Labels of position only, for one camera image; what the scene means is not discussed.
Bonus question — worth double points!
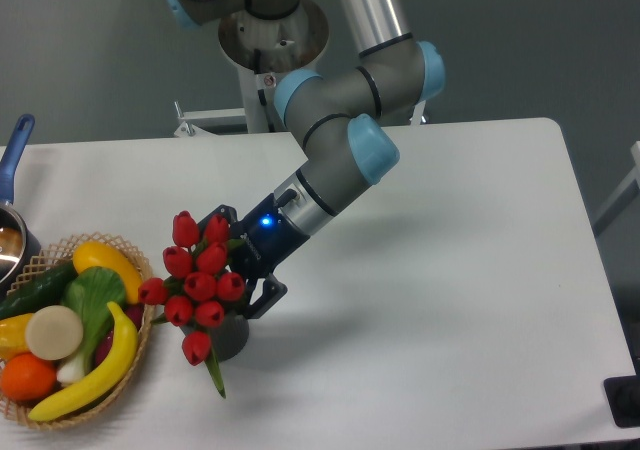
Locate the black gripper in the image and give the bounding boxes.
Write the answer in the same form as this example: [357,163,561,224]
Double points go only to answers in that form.
[198,194,310,319]

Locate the red tulip bouquet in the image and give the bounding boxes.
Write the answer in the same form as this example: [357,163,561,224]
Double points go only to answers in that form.
[138,211,247,397]

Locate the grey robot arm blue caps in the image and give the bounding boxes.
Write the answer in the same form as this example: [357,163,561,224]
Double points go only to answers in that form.
[166,0,445,319]

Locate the grey ribbed vase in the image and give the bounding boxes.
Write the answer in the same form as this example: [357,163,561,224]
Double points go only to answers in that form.
[180,312,249,366]

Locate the purple red vegetable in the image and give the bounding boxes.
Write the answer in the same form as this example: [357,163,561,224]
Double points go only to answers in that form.
[94,304,144,367]

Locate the yellow banana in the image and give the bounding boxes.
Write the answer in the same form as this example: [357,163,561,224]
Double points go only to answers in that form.
[28,302,138,422]

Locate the green bok choy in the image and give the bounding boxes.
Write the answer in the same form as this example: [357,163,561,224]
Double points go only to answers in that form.
[57,267,126,386]

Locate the woven wicker basket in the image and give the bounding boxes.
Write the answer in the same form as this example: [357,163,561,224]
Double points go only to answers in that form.
[1,232,155,431]

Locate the green cucumber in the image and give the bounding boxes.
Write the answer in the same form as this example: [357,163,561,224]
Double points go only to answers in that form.
[1,261,78,319]

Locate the beige round disc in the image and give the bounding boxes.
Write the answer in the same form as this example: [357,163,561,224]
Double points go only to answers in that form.
[25,305,84,361]

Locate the yellow bell pepper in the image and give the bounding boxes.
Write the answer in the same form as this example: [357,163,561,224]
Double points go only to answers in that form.
[0,313,33,361]

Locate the orange fruit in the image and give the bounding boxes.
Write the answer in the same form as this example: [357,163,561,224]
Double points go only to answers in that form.
[1,353,57,402]

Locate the black device at table edge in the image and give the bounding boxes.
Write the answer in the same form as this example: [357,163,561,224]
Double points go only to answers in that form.
[603,375,639,428]

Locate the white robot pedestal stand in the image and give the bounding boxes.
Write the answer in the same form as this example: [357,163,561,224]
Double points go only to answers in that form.
[175,0,445,137]

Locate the blue handled saucepan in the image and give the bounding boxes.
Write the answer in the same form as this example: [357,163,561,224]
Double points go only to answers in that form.
[1,114,41,299]

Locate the white table leg frame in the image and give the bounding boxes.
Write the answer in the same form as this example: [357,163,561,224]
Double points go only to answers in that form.
[591,141,639,238]

